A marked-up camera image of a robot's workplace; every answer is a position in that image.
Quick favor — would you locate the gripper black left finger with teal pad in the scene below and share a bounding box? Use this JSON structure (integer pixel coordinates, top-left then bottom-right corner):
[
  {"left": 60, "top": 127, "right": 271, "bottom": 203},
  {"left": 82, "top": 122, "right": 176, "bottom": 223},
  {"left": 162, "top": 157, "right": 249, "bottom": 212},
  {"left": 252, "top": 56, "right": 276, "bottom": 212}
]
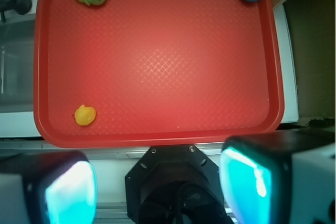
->
[{"left": 1, "top": 151, "right": 98, "bottom": 223}]

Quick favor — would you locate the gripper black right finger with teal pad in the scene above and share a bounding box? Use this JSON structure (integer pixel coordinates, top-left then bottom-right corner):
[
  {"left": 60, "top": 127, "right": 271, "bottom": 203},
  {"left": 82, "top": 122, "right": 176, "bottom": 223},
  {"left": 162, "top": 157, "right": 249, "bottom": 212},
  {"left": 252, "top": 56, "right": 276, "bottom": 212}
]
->
[{"left": 219, "top": 131, "right": 335, "bottom": 223}]

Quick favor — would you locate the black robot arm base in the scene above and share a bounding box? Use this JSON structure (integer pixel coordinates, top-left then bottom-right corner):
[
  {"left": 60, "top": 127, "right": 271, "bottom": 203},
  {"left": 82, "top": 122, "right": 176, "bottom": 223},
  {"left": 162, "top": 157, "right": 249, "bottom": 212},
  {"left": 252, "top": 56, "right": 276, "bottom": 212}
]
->
[{"left": 124, "top": 145, "right": 234, "bottom": 223}]

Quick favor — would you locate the yellow rubber duck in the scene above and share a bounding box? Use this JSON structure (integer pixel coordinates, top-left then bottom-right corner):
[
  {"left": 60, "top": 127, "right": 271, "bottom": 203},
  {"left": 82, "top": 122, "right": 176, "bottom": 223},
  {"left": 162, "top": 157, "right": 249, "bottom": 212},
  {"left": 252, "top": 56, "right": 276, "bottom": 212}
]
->
[{"left": 74, "top": 104, "right": 97, "bottom": 126}]

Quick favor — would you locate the clear plastic bin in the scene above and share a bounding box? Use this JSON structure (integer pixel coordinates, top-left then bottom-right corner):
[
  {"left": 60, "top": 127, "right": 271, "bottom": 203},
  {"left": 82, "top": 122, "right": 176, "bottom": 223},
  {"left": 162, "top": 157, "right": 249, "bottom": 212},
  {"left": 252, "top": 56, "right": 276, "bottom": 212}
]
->
[{"left": 1, "top": 15, "right": 35, "bottom": 113}]

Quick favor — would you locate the red plastic tray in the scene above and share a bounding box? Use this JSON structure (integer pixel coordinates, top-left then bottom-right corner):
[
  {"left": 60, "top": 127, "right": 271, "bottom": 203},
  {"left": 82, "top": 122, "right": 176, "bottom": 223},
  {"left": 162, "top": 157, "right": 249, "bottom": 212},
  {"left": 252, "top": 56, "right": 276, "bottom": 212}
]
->
[{"left": 34, "top": 0, "right": 284, "bottom": 148}]

